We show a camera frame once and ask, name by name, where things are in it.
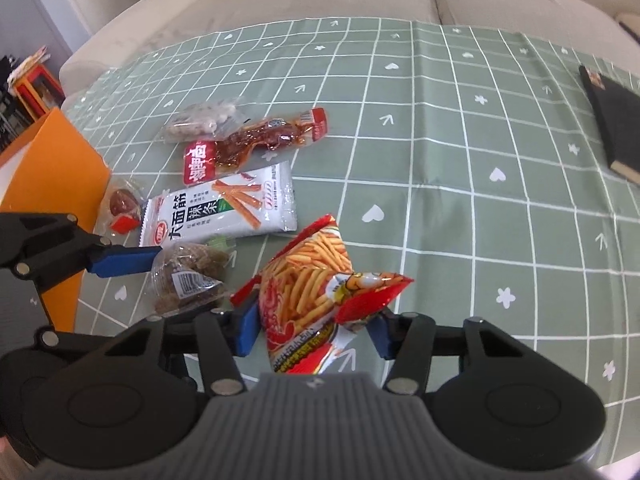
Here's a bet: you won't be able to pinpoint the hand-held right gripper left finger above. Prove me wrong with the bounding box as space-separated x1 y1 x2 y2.
85 301 261 396

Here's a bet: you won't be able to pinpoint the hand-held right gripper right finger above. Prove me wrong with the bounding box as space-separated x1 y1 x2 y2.
367 310 543 393

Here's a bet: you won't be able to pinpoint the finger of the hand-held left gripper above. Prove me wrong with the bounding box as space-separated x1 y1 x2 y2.
0 212 165 333

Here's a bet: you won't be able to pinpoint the clear packet brown snack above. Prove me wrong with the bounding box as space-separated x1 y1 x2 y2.
147 237 236 317

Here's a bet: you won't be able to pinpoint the red fries snack packet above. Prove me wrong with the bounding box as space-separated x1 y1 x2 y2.
230 214 416 376

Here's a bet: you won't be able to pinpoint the orange cardboard box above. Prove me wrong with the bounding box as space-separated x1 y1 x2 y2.
0 107 112 333

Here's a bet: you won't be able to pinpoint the clear peanut packet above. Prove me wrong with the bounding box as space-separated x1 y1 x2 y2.
162 100 246 142

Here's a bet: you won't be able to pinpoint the red meat snack packet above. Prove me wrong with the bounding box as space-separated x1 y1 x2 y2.
182 107 330 186

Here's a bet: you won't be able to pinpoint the small clear jujube packet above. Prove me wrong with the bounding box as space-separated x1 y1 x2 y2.
97 180 146 235

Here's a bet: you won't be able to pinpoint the white spicy strips packet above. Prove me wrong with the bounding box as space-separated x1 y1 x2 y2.
139 161 298 248

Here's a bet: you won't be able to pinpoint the green checked tablecloth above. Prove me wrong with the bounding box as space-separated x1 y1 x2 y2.
60 17 640 466

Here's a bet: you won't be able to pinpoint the stacked plastic stools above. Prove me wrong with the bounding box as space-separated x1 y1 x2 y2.
12 62 66 123

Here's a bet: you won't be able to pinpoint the papers on stools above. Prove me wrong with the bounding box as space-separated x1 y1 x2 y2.
7 46 51 83

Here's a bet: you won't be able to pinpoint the black notebook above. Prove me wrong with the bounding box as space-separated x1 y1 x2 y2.
578 64 640 185

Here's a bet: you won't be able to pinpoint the dark book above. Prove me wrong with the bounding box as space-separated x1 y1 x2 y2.
617 12 640 41

